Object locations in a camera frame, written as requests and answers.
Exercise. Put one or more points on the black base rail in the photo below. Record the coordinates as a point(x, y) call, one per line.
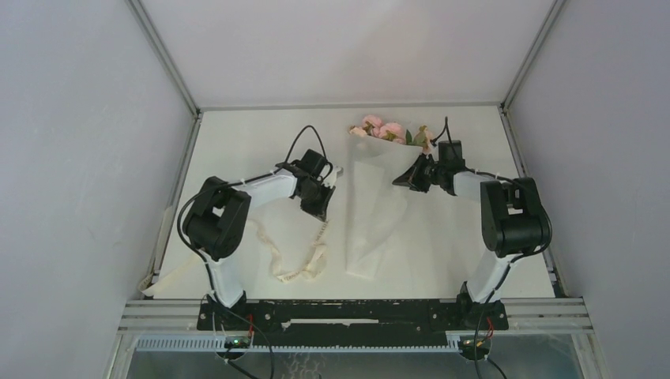
point(352, 323)

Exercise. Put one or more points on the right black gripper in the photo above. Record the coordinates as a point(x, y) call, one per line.
point(412, 178)

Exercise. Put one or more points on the pink flower one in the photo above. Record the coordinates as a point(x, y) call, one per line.
point(393, 132)

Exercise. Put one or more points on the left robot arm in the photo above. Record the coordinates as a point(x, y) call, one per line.
point(212, 223)

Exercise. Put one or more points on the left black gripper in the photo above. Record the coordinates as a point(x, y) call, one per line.
point(320, 211)

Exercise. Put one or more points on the left circuit board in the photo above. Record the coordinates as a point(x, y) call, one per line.
point(237, 343)

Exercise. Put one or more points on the white wrapping paper sheet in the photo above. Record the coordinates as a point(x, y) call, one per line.
point(376, 207)

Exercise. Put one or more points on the pink flower two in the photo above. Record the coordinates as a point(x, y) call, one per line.
point(372, 125)

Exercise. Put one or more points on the circuit board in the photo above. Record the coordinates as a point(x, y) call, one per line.
point(471, 344)
point(237, 343)

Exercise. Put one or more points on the right circuit board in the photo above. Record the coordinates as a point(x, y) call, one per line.
point(471, 344)

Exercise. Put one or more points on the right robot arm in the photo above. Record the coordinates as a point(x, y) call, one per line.
point(514, 223)

